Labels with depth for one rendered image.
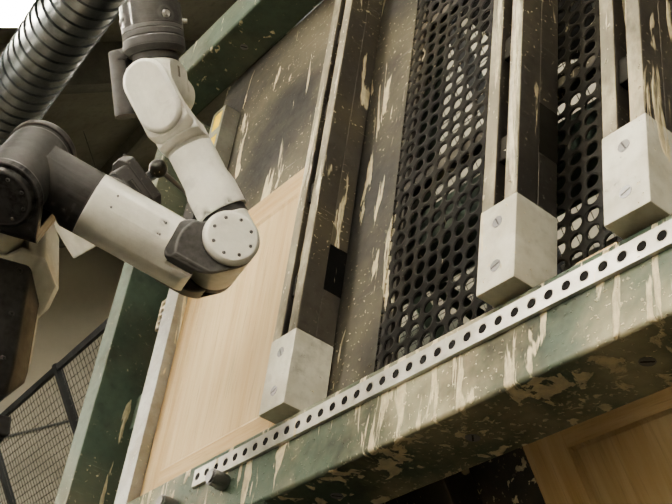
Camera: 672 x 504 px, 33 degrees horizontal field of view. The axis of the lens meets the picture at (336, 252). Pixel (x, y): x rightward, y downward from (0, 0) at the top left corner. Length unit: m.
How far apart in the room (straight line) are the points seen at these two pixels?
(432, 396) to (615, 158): 0.35
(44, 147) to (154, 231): 0.18
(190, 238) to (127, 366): 0.91
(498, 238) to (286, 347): 0.43
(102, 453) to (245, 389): 0.53
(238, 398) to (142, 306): 0.66
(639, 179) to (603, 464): 0.44
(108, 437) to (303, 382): 0.76
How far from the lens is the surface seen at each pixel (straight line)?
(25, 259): 1.60
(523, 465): 1.60
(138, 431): 2.07
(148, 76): 1.59
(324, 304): 1.70
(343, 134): 1.90
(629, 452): 1.48
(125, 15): 1.65
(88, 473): 2.26
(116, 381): 2.35
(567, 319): 1.22
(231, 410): 1.84
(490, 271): 1.32
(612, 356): 1.19
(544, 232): 1.37
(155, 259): 1.51
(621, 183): 1.23
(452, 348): 1.34
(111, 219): 1.50
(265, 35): 2.56
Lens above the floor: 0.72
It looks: 13 degrees up
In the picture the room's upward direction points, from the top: 21 degrees counter-clockwise
